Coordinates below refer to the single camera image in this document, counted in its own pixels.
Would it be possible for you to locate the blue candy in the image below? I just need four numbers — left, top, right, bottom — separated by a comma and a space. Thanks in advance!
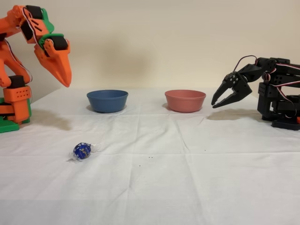
66, 142, 105, 163

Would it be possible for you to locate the pink bowl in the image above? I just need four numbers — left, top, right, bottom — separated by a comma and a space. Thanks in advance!
164, 90, 207, 113

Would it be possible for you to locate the blue bowl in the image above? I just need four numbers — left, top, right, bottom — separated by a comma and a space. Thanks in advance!
86, 90, 129, 113

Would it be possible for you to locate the white tablecloth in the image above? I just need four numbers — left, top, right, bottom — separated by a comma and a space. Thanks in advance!
0, 88, 300, 225

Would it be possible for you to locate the black arm gripper cable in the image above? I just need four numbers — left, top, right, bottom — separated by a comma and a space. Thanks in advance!
233, 55, 258, 72

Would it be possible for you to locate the orange arm shoulder cable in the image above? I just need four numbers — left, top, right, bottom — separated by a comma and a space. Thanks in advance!
4, 39, 33, 84

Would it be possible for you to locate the orange arm gripper cable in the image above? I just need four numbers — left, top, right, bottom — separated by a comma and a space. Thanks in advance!
21, 6, 40, 47

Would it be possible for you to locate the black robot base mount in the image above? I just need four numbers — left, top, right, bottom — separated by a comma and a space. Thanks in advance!
271, 119, 300, 131

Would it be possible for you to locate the green robot base mount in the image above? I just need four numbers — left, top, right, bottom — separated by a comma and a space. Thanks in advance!
0, 97, 20, 134

